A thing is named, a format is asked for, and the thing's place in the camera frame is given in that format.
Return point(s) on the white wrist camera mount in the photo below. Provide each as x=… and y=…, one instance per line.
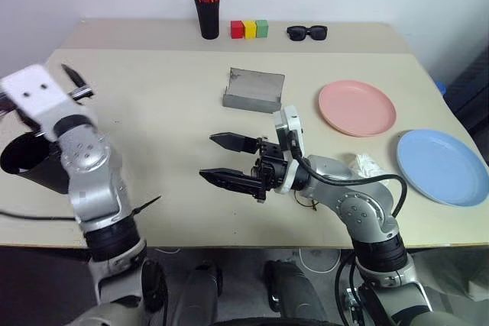
x=292, y=121
x=36, y=93

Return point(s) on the grey glasses case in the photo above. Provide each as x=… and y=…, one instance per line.
x=252, y=87

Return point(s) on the black pen holder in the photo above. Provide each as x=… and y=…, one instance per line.
x=208, y=17

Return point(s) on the black zip tie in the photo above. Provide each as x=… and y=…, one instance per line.
x=147, y=205

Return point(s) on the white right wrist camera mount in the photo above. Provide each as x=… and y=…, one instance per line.
x=292, y=121

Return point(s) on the yellow block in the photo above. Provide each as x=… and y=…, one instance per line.
x=250, y=29

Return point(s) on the black sunglasses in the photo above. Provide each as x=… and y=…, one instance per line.
x=297, y=33

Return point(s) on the dark grey rounded robot leg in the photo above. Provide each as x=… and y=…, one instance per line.
x=200, y=291
x=290, y=291

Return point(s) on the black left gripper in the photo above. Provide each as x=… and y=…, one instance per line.
x=82, y=94

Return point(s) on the blue round object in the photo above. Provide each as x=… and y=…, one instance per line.
x=441, y=88

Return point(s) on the dark brown furniture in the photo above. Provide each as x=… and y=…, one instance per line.
x=470, y=97

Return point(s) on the black tapered cup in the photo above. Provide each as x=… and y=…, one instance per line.
x=42, y=175

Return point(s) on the red block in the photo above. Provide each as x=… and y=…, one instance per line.
x=237, y=30

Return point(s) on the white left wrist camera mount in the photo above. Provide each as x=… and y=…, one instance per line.
x=36, y=93

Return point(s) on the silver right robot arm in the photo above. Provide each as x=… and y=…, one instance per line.
x=359, y=204

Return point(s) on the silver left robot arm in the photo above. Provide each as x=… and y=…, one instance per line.
x=91, y=181

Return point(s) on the crumpled white tissue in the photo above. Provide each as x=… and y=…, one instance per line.
x=364, y=163

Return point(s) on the pink plate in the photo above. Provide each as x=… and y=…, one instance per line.
x=355, y=108

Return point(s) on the blue plate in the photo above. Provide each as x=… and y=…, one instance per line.
x=439, y=165

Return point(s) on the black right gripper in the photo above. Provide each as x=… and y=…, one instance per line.
x=269, y=167

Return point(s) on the green block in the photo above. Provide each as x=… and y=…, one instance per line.
x=262, y=28

